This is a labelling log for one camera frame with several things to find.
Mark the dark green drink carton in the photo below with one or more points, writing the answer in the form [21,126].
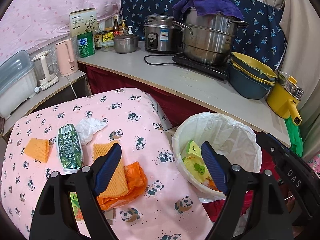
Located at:
[68,150]

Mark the dark red curtain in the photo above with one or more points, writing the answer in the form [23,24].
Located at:
[120,80]

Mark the green tin can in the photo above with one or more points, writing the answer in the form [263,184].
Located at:
[86,46]

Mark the white pump bottle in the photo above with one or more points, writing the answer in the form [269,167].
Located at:
[130,30]

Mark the pink panda print cloth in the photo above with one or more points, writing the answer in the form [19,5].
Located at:
[162,212]

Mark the orange foam net sleeve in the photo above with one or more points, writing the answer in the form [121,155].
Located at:
[37,150]
[117,180]

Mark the beige curtain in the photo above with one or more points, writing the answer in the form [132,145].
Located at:
[300,42]

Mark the green plastic bag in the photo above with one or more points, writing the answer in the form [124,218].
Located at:
[295,140]

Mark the bright green long box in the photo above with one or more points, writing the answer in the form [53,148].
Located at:
[74,201]

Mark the brown cardboard piece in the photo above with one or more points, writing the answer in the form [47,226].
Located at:
[110,215]

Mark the white tissue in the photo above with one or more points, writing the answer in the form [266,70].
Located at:
[87,127]

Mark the red label sauce bottle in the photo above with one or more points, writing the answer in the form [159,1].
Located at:
[115,27]

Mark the purple towel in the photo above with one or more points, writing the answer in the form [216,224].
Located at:
[207,2]

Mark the orange pump bottle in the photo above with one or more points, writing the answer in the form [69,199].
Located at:
[122,28]

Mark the white power plug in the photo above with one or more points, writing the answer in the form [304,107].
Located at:
[37,89]

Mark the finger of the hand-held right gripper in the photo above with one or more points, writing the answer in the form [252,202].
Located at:
[271,147]

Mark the white glass electric kettle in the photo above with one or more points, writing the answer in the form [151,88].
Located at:
[45,67]

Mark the pink electric kettle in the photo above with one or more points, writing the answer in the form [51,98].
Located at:
[66,57]

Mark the clear food container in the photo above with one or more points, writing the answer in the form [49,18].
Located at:
[107,46]

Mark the small steel pot with lid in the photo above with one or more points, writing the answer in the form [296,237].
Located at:
[125,44]

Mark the blue and yellow basin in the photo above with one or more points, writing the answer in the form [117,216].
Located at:
[247,90]
[250,65]

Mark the yellow electric cooking pot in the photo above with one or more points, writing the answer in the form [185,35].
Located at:
[280,100]

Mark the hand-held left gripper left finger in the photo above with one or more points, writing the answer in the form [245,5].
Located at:
[110,166]

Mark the beige carton with plant print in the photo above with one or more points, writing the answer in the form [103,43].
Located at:
[82,22]

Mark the black induction cooktop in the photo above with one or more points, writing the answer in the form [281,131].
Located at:
[197,66]

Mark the steel rice cooker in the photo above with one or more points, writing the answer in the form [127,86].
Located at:
[160,37]

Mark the bin with white plastic liner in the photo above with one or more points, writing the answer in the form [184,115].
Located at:
[225,135]

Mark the pink dotted fabric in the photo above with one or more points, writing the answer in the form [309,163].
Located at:
[50,10]

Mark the orange plastic bag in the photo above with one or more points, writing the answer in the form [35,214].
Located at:
[133,180]

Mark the dark sauce bottle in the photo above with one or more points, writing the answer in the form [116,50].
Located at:
[98,40]

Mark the white dish box grey lid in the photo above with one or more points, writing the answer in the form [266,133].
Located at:
[15,90]

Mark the large steel steamer pot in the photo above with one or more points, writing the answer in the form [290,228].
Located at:
[210,42]

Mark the navy leaf print cloth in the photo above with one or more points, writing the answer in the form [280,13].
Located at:
[260,30]

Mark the orange crinkled plastic wrapper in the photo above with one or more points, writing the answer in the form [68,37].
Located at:
[211,183]

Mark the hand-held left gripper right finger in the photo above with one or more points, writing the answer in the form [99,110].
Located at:
[212,166]

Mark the pink strawberry print bag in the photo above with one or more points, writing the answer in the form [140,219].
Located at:
[315,162]

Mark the yellow packet with green print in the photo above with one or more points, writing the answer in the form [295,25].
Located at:
[197,168]

